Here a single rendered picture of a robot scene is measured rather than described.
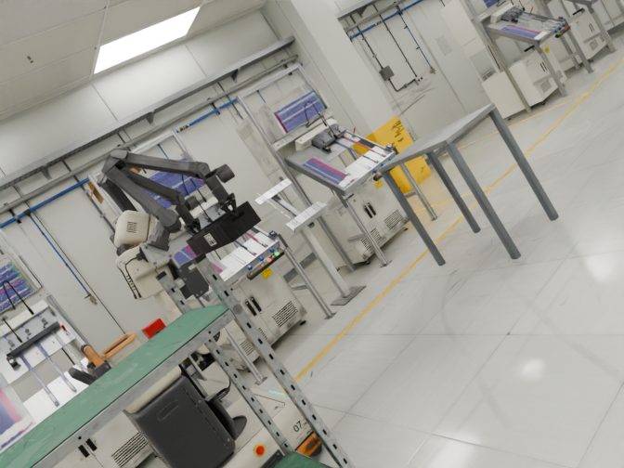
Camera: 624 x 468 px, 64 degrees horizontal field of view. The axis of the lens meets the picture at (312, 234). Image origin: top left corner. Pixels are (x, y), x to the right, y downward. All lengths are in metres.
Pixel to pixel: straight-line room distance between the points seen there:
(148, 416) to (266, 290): 2.08
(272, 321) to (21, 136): 3.09
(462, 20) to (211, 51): 3.21
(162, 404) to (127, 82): 4.37
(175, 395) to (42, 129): 3.96
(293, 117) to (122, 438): 2.93
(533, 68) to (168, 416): 6.12
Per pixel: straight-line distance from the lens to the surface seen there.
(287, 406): 2.36
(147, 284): 2.34
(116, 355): 2.29
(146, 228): 2.35
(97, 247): 5.42
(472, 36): 7.25
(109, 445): 3.78
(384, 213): 4.77
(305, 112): 4.77
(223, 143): 6.02
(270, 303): 4.04
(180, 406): 2.20
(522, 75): 7.10
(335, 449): 1.44
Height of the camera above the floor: 1.17
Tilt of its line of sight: 8 degrees down
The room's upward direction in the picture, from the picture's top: 34 degrees counter-clockwise
